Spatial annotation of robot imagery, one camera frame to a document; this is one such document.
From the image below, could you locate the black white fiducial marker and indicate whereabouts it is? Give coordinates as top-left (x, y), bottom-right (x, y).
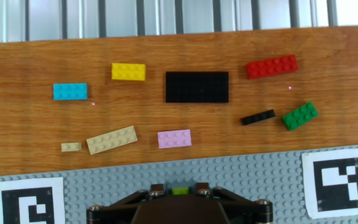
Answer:
top-left (301, 147), bottom-right (358, 220)
top-left (0, 176), bottom-right (67, 224)

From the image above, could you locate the grey Lego baseplate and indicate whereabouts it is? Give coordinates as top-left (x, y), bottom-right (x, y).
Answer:
top-left (0, 143), bottom-right (358, 224)

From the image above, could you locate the pink Lego brick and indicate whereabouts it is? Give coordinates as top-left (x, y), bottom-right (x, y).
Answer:
top-left (157, 129), bottom-right (193, 149)

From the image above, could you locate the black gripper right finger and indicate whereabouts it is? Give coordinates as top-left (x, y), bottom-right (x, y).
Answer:
top-left (195, 182), bottom-right (274, 224)

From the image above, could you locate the green Lego brick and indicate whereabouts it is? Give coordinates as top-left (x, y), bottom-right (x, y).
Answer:
top-left (281, 101), bottom-right (319, 131)

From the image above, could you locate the wood grain table mat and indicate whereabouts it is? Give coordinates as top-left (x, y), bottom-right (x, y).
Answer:
top-left (0, 25), bottom-right (358, 224)

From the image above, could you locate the small tan Lego piece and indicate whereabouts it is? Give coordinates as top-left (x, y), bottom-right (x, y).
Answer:
top-left (60, 142), bottom-right (83, 153)

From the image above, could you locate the narrow black Lego plate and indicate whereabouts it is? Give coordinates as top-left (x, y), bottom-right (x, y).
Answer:
top-left (241, 109), bottom-right (276, 126)

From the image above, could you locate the small lime Lego brick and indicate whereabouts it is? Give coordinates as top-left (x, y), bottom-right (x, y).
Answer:
top-left (172, 187), bottom-right (190, 196)

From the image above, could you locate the large black Lego plate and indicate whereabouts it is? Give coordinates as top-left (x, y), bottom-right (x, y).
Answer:
top-left (165, 71), bottom-right (230, 104)

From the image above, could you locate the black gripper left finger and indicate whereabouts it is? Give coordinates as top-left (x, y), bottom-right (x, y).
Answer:
top-left (86, 183), bottom-right (168, 224)

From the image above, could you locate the yellow Lego brick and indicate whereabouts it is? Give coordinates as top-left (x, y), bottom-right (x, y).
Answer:
top-left (111, 62), bottom-right (147, 82)

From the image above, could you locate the red Lego brick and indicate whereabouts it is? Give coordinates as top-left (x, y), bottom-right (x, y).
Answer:
top-left (246, 54), bottom-right (299, 80)

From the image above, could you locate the cyan Lego brick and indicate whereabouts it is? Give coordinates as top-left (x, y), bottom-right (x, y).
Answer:
top-left (53, 82), bottom-right (88, 101)

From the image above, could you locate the long tan Lego plate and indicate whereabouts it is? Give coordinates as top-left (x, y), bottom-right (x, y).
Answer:
top-left (86, 125), bottom-right (139, 156)

